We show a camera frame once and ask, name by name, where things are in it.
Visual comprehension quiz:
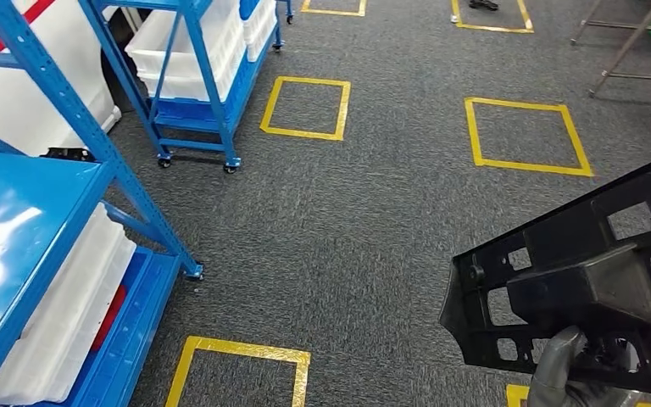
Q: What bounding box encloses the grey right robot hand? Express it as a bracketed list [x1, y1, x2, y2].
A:
[526, 324, 644, 407]

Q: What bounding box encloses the black plastic perforated part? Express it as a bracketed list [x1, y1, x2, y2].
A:
[438, 147, 651, 401]

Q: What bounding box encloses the blue metal shelf rack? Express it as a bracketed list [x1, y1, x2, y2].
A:
[0, 0, 205, 407]

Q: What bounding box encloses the blue plastic crate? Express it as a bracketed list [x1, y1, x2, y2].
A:
[151, 53, 259, 135]
[33, 247, 185, 407]

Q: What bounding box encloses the red item in crate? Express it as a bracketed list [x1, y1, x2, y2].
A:
[88, 283, 129, 354]

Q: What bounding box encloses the white plastic crate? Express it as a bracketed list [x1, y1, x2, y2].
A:
[0, 202, 137, 407]
[243, 0, 279, 64]
[124, 0, 247, 104]

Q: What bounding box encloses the blue wheeled rack cart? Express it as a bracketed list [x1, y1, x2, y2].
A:
[77, 0, 296, 176]

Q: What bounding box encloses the white car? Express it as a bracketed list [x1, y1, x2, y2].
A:
[0, 0, 123, 159]

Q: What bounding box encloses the steel frame table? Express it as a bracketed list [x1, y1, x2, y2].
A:
[570, 0, 651, 98]

